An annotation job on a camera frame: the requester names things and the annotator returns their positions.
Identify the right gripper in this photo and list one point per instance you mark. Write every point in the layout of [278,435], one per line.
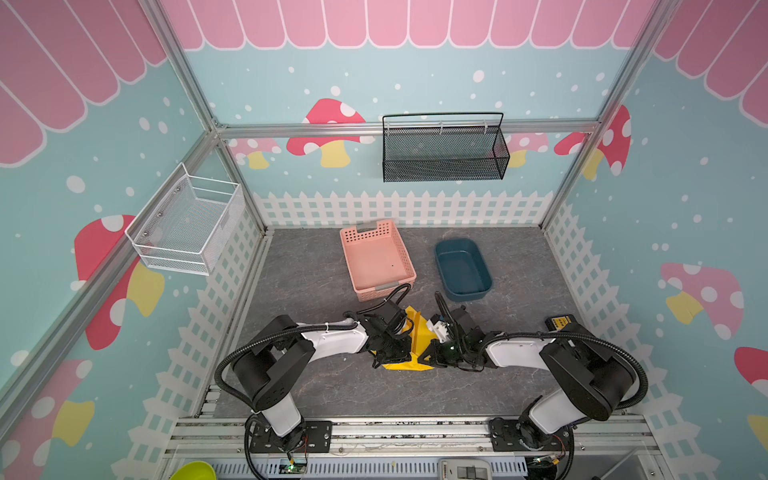
[447,349]

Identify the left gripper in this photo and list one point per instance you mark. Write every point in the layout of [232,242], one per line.
[403,356]

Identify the yellow paper napkin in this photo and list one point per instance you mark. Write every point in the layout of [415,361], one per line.
[421,337]

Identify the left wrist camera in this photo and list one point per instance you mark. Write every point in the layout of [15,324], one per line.
[392,316]

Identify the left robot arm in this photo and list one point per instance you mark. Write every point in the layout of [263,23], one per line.
[261,373]

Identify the green round object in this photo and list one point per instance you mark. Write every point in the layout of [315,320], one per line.
[195,470]

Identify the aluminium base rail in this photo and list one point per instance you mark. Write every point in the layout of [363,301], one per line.
[413,447]

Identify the white wire mesh wall basket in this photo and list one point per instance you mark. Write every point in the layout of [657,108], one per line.
[187,224]

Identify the black wire mesh wall basket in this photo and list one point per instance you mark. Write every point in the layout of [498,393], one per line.
[434,147]

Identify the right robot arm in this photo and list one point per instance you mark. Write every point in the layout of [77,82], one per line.
[595,377]

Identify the dark teal plastic tray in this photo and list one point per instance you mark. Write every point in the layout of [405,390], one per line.
[463,271]

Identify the pink perforated plastic basket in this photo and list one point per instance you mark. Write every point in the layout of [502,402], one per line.
[376,258]

